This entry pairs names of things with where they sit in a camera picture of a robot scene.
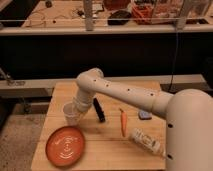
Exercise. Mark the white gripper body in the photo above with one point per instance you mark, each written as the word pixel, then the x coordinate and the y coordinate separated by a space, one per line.
pixel 82 102

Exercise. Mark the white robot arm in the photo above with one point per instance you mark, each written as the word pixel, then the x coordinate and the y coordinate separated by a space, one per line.
pixel 188 115

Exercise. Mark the orange ceramic bowl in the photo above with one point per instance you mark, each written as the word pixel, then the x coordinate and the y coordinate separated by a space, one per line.
pixel 65 146

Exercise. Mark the black rectangular bar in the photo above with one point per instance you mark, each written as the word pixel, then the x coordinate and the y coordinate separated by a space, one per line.
pixel 99 110

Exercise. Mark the orange carrot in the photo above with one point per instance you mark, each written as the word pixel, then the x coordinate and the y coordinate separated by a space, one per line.
pixel 123 119

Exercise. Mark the small blue grey sponge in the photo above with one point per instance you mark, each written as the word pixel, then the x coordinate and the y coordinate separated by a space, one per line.
pixel 143 115

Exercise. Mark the clear plastic bottle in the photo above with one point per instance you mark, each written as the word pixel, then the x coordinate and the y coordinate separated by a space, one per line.
pixel 147 142

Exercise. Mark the black bag on shelf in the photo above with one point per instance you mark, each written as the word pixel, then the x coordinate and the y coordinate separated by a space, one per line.
pixel 119 17

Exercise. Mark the orange crate on shelf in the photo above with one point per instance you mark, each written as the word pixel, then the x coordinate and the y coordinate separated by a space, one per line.
pixel 142 15

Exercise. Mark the white vertical post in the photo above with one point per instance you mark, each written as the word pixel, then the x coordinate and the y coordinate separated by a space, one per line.
pixel 87 4

